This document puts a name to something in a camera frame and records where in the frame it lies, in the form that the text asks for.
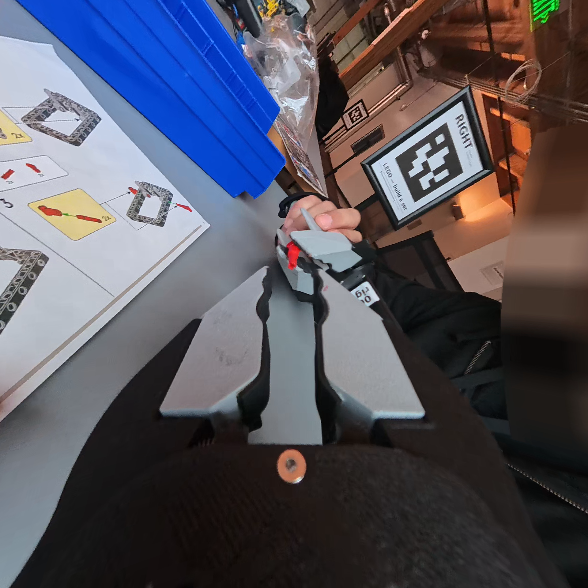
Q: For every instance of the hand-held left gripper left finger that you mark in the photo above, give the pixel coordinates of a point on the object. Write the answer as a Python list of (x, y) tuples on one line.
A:
[(220, 363)]

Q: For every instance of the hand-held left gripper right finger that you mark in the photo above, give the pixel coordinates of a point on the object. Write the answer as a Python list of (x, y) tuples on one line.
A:
[(367, 363)]

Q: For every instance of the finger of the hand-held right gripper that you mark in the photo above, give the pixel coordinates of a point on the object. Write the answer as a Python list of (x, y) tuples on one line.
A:
[(326, 246), (301, 280)]

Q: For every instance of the small red lego piece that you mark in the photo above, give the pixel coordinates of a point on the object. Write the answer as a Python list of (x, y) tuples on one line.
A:
[(293, 250)]

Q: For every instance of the lego instruction booklet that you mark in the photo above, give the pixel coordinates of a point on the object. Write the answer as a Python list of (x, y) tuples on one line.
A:
[(69, 229)]

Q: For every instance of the person's right forearm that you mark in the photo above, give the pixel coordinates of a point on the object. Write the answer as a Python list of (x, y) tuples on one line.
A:
[(436, 312)]

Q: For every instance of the person's right hand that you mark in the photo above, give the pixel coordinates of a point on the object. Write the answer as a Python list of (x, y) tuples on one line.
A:
[(340, 218)]

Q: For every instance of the small marker tag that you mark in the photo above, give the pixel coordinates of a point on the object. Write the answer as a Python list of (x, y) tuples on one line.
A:
[(356, 115)]

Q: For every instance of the framed marker sign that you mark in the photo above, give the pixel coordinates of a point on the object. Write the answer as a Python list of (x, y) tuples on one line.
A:
[(427, 156)]

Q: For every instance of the crumpled clear plastic bag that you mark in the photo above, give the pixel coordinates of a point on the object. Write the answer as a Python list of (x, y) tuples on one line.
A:
[(289, 78)]

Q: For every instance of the blue plastic bin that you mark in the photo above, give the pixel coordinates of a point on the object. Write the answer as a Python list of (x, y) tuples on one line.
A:
[(160, 82)]

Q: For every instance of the green exit sign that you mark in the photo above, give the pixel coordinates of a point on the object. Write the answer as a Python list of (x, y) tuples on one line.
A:
[(544, 13)]

